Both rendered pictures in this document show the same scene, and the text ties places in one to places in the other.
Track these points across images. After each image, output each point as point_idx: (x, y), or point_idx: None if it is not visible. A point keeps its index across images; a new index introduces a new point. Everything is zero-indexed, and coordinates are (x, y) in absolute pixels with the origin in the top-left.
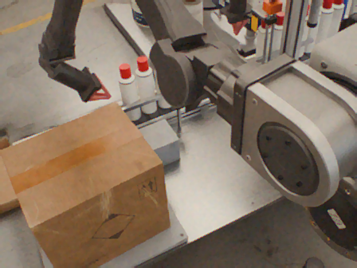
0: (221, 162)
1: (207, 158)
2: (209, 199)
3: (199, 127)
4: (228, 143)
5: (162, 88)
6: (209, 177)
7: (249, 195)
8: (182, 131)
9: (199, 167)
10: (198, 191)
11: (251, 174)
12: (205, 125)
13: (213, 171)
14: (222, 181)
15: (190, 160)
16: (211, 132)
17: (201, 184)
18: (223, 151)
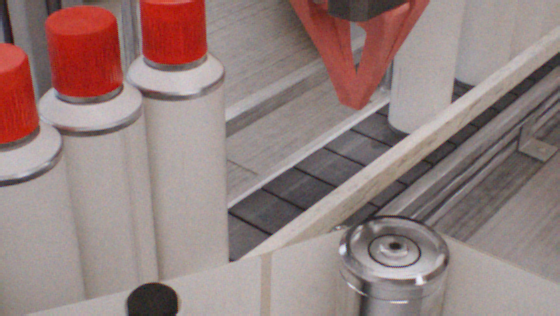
0: (230, 59)
1: (270, 59)
2: (224, 8)
3: (342, 114)
4: (229, 93)
5: None
6: (245, 33)
7: (138, 25)
8: (381, 89)
9: (279, 42)
10: (256, 14)
11: (141, 52)
12: (325, 121)
13: (239, 42)
14: (209, 33)
15: (310, 49)
16: (296, 109)
17: (257, 22)
18: (235, 78)
